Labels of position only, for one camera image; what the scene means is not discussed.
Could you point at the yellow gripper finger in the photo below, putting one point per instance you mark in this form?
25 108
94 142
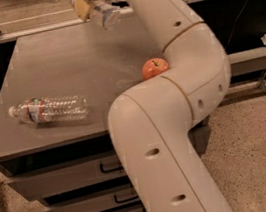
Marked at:
83 9

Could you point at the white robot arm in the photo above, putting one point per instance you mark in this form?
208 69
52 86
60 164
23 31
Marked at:
149 123

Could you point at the clear plastic water bottle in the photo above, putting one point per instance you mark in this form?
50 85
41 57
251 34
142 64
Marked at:
50 109

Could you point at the red apple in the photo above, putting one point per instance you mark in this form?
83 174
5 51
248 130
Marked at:
153 67

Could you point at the grey drawer cabinet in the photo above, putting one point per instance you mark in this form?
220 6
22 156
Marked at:
104 117

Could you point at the top grey drawer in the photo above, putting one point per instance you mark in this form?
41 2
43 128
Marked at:
55 172

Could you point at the middle grey drawer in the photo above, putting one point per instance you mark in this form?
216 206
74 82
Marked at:
94 198

